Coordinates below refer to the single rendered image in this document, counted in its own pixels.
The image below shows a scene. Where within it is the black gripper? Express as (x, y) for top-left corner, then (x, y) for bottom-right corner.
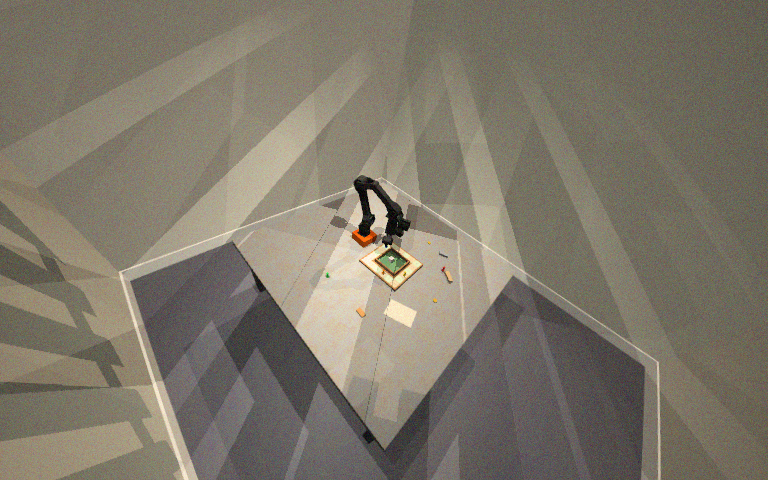
(382, 224), (396, 247)

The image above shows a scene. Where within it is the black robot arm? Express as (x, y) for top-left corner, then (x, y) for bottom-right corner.
(353, 175), (411, 238)

